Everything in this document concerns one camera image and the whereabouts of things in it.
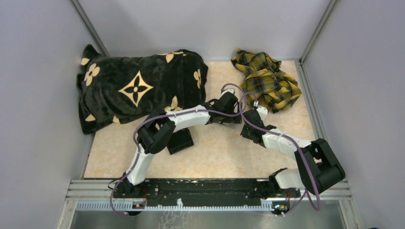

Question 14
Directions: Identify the yellow plaid cloth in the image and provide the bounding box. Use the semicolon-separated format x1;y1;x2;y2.
231;48;302;113

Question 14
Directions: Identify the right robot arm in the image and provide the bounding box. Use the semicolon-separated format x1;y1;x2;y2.
241;109;346;197

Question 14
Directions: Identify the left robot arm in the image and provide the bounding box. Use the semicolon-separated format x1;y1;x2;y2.
111;90;241;198

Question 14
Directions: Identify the black rectangular box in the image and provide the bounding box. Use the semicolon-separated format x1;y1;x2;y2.
167;128;194;155

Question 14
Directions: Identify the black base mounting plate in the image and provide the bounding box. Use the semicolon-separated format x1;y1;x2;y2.
113;178;301;207

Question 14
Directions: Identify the black floral plush blanket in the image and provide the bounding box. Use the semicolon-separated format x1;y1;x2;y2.
76;45;209;135

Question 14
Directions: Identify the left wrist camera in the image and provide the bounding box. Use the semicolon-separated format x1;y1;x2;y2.
221;88;235;95

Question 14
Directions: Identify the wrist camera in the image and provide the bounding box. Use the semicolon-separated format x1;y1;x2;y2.
221;88;235;95
253;101;268;121

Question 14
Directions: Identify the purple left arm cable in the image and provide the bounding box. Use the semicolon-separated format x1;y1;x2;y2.
109;83;247;217

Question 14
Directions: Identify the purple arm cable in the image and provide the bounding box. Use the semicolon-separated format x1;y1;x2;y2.
109;83;247;217
239;92;322;217

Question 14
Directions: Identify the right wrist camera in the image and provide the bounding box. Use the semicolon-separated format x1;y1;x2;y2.
253;101;268;121

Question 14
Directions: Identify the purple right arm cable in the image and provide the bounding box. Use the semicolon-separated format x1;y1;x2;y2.
239;92;322;217

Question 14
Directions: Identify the white cable duct strip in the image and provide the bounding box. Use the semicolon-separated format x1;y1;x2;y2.
76;200;275;212

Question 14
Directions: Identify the aluminium front rail frame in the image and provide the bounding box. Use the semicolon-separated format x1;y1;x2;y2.
65;179;352;200

